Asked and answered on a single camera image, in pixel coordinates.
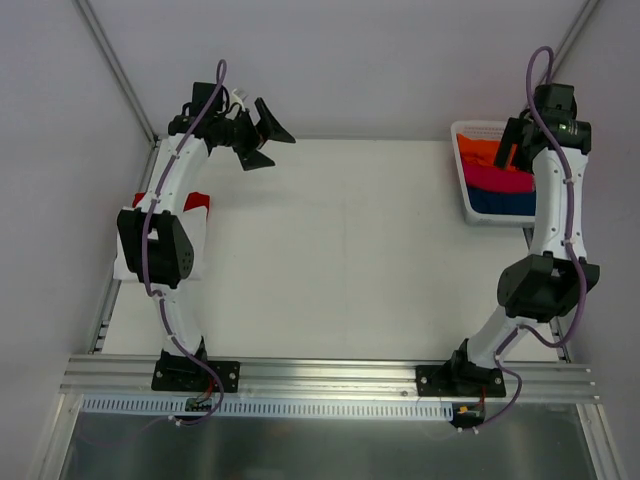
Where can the folded red t shirt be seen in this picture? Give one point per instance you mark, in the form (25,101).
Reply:
(194,200)

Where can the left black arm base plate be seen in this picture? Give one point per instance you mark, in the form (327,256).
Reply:
(180,374)

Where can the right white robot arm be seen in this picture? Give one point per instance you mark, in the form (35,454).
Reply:
(553,280)

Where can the white plastic basket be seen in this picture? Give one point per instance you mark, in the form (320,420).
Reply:
(489,130)

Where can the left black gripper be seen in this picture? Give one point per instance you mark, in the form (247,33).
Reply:
(250,138)

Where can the navy blue t shirt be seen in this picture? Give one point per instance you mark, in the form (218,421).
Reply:
(494,203)

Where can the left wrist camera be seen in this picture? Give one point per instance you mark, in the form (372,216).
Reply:
(238,97)

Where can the orange t shirt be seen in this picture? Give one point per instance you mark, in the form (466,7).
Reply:
(476,150)

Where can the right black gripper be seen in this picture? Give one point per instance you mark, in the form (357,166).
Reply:
(513,142)

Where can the pink t shirt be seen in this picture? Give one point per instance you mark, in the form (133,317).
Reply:
(495,180)

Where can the aluminium mounting rail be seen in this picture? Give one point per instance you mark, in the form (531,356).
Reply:
(543,382)

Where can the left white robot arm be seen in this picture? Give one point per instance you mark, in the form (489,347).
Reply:
(156,245)

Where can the white slotted cable duct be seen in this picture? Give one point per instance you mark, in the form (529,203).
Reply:
(271,408)

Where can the folded white t shirt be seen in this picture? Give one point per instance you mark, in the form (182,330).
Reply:
(194,224)

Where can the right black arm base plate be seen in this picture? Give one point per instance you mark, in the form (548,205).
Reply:
(447,380)

